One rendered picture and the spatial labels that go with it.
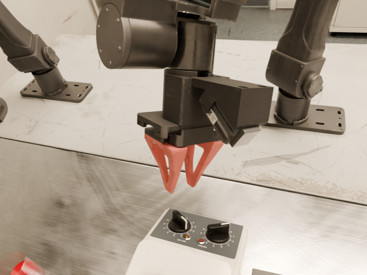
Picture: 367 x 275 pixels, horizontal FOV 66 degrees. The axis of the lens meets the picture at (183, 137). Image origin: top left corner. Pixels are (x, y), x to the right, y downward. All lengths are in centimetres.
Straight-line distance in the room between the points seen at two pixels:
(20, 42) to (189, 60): 47
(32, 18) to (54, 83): 142
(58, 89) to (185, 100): 56
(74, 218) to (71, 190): 6
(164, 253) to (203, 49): 24
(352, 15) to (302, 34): 223
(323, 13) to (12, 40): 58
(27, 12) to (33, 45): 145
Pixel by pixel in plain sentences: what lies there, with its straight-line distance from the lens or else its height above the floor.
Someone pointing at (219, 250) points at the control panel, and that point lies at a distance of 39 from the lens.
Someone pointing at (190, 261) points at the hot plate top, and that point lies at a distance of 36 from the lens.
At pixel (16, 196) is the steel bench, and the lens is 64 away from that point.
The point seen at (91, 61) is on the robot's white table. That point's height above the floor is 90.
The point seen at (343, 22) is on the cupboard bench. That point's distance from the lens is 274.
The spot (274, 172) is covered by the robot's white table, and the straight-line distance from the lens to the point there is 53.
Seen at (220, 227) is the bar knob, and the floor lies 96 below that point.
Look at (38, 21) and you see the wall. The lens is 224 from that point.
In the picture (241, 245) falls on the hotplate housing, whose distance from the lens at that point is 41.
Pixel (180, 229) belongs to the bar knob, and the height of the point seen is 96.
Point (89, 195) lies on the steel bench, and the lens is 56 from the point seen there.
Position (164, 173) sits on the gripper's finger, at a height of 104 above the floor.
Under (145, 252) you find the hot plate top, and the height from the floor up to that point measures 99.
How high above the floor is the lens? 133
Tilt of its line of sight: 47 degrees down
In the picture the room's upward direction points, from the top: 11 degrees counter-clockwise
